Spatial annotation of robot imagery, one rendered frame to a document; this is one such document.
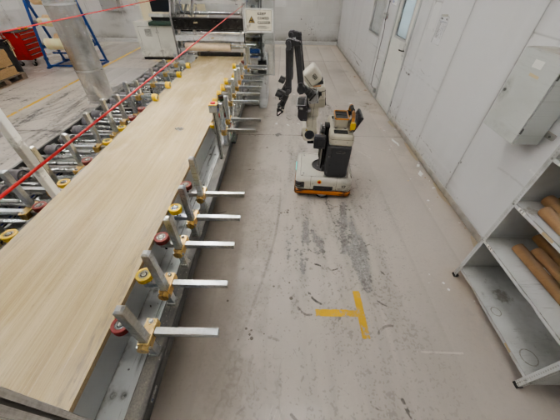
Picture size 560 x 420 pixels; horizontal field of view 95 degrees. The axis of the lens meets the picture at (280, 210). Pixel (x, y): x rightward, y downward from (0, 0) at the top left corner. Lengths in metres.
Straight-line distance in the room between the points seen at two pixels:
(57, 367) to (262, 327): 1.28
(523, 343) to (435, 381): 0.70
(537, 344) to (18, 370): 2.95
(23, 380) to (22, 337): 0.19
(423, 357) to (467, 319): 0.55
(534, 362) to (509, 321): 0.27
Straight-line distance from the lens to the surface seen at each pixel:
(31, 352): 1.54
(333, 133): 2.82
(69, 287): 1.65
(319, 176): 3.07
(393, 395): 2.21
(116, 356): 1.63
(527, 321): 2.80
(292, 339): 2.17
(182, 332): 1.34
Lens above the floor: 2.03
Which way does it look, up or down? 43 degrees down
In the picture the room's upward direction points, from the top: 1 degrees clockwise
